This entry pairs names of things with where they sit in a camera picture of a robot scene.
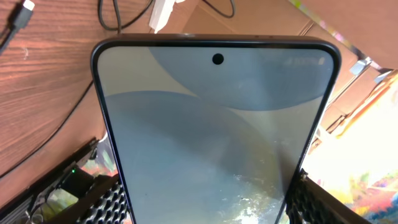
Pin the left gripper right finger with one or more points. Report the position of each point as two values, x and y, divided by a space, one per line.
307 202

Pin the Samsung Galaxy smartphone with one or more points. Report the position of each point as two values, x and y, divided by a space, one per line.
211 128

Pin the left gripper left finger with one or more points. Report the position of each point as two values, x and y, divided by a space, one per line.
105 203

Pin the white power strip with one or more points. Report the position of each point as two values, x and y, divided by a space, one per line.
167 17

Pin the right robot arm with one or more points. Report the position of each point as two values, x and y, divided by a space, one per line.
85 188

